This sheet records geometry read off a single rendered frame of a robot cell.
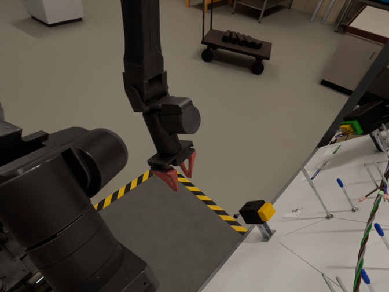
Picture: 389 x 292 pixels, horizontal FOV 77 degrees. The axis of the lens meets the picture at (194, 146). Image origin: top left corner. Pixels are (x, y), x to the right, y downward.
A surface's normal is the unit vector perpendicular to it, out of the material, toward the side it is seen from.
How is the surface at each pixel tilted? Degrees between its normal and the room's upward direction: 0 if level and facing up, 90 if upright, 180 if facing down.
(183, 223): 0
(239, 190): 0
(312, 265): 54
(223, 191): 0
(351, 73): 90
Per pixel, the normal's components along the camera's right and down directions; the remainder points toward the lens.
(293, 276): -0.51, -0.86
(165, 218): 0.13, -0.71
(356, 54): -0.59, 0.51
